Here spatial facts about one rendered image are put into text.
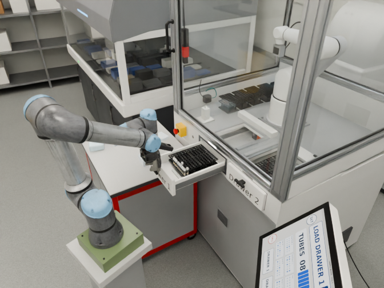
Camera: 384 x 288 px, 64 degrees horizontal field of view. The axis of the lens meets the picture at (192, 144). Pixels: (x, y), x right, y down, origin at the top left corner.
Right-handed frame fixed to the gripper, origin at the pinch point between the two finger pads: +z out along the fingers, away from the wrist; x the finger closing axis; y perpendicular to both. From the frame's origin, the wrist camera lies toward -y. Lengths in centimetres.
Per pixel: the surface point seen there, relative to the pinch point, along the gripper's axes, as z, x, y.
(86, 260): 14, 25, 47
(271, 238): -11, 71, -13
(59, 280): 91, -31, 65
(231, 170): 0.6, 20.8, -33.2
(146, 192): 23.6, -11.1, 3.9
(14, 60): 56, -426, 46
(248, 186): 0.3, 35.3, -33.2
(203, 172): 2.3, 12.7, -21.2
